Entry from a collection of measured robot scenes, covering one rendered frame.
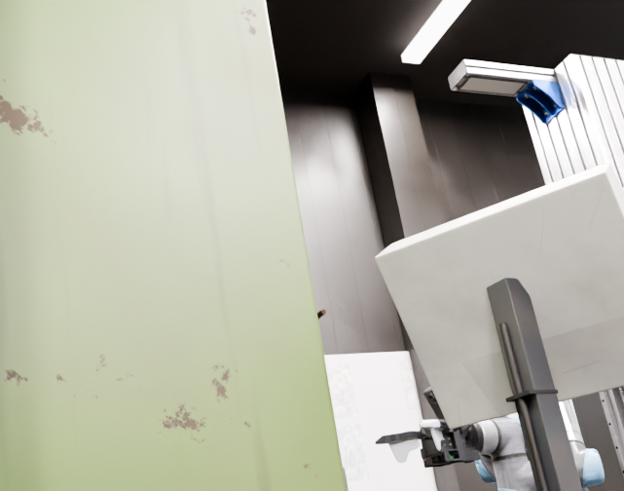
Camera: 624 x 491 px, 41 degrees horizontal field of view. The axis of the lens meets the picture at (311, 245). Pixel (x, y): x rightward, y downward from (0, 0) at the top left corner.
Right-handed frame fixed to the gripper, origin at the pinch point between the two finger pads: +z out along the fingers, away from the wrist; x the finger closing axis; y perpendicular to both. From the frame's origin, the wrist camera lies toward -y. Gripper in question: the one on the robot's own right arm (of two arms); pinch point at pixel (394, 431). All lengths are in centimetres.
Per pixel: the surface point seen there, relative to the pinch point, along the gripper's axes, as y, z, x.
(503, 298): -5, 25, -59
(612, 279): -4, 16, -69
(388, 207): -182, -209, 223
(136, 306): -7, 71, -44
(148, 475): 12, 71, -44
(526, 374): 5, 25, -59
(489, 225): -15, 26, -61
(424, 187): -191, -228, 208
